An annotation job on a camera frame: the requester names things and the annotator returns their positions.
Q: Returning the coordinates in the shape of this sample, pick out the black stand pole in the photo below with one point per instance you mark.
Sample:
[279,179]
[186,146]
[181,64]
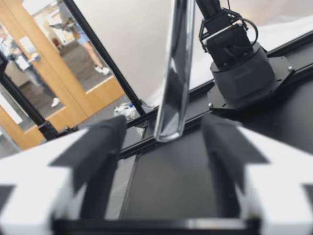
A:
[24,105]

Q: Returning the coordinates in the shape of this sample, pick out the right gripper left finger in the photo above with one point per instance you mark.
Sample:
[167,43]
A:
[36,176]

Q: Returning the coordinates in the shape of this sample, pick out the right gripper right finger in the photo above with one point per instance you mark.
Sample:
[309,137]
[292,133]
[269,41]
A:
[274,176]

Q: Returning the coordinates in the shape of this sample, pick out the white crumpled plastic bag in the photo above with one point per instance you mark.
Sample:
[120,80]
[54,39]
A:
[124,111]

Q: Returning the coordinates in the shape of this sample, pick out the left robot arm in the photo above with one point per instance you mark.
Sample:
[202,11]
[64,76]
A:
[240,61]

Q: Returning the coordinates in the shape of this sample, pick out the wooden door with glass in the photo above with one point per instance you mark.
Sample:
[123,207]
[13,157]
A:
[73,98]

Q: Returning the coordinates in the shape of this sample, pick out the person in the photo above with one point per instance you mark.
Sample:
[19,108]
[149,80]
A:
[85,41]
[31,71]

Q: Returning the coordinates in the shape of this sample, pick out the black frame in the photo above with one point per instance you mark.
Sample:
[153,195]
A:
[99,49]

